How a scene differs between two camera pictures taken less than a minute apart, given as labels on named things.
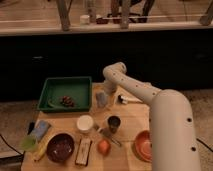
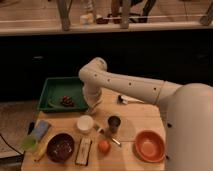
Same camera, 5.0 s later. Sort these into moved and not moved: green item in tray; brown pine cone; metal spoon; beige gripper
Moved: beige gripper
Not moved: green item in tray; metal spoon; brown pine cone
